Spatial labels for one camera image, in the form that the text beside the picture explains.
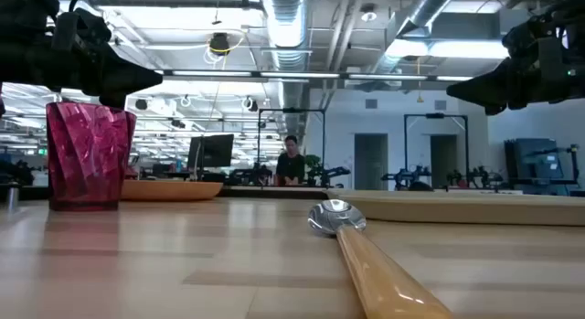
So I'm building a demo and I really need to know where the black computer monitor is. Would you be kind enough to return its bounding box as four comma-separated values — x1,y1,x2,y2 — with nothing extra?
186,133,236,170

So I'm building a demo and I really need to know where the spoon with orange handle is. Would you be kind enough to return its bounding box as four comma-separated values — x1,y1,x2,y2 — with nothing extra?
307,198,454,319

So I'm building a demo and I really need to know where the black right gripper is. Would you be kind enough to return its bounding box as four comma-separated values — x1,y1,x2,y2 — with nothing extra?
446,0,585,117

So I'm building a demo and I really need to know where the grey door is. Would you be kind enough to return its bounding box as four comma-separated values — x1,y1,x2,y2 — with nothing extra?
354,133,389,191
429,133,459,189

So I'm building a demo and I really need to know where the red faceted plastic cup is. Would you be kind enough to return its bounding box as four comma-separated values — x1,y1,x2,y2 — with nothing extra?
45,101,138,213

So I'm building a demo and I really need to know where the orange plate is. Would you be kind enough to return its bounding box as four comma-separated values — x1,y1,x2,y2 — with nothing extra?
120,179,225,203

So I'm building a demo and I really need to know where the silver metal cylinder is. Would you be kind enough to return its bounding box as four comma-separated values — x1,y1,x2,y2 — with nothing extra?
5,183,21,211

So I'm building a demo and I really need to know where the dark equipment cabinet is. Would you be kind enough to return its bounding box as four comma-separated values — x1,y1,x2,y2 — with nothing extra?
504,137,567,184

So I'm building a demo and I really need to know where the person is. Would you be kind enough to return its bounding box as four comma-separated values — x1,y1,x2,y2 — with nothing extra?
275,134,307,187

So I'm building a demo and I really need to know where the black robot rig frame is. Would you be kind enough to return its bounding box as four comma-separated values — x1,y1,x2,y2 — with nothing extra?
257,107,327,188
403,112,471,188

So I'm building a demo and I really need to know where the silver ceiling air duct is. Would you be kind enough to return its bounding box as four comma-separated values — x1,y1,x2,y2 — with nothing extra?
261,0,314,133

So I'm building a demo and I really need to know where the black ceiling device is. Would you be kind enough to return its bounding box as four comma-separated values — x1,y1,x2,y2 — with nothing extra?
208,32,231,57

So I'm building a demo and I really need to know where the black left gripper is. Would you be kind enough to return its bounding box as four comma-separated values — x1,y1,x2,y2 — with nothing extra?
0,0,164,111

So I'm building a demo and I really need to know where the green background plant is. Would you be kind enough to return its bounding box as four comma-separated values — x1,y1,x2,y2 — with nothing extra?
304,154,324,186

